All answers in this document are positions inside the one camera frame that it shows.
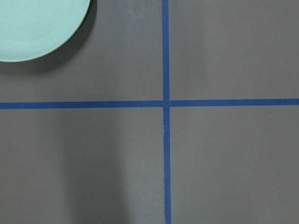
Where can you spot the light green plate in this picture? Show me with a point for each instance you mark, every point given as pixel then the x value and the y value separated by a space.
pixel 30 29

